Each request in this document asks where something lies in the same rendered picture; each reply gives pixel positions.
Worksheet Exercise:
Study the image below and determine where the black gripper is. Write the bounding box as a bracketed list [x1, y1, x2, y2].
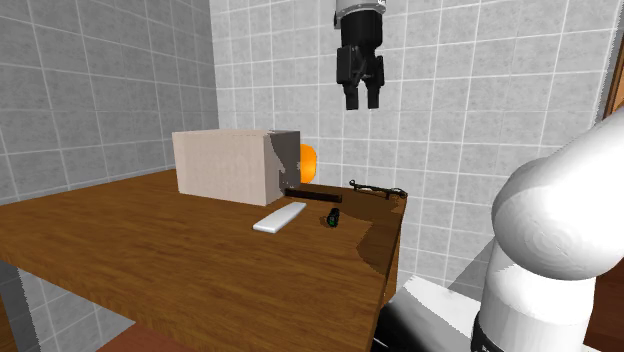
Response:
[335, 9, 387, 112]

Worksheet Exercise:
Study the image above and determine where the orange ball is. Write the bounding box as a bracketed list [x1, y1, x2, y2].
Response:
[299, 143, 319, 185]

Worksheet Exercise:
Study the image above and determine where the long black bar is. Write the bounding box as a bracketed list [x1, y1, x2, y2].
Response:
[284, 187, 344, 204]

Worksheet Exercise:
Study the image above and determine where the white flat remote control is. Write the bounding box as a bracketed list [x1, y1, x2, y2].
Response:
[251, 201, 308, 235]

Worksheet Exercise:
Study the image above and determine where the beige cardboard box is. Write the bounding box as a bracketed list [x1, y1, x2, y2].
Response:
[171, 128, 302, 207]

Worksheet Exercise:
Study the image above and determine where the brown wooden table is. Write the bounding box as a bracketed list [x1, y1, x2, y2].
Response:
[0, 167, 409, 352]

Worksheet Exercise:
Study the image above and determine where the brown wooden door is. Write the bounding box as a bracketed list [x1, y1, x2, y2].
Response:
[583, 47, 624, 352]

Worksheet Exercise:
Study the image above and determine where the dark robot stand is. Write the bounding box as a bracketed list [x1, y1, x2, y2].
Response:
[371, 275, 489, 352]

